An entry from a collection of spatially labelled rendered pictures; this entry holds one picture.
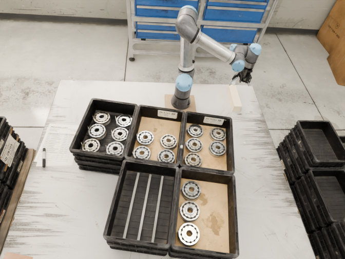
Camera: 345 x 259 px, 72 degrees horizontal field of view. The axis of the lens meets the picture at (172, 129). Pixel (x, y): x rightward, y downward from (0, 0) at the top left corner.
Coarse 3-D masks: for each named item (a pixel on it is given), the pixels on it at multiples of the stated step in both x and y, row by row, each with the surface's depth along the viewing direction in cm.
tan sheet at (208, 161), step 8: (208, 128) 156; (224, 128) 157; (208, 136) 152; (184, 144) 147; (208, 144) 148; (224, 144) 150; (184, 152) 144; (208, 152) 145; (192, 160) 141; (208, 160) 142; (216, 160) 142; (224, 160) 142; (216, 168) 139; (224, 168) 139
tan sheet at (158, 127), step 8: (144, 120) 156; (152, 120) 156; (160, 120) 157; (168, 120) 157; (144, 128) 152; (152, 128) 152; (160, 128) 153; (168, 128) 153; (176, 128) 154; (160, 136) 149; (176, 136) 150; (136, 144) 144; (152, 144) 145; (152, 152) 142; (176, 152) 143
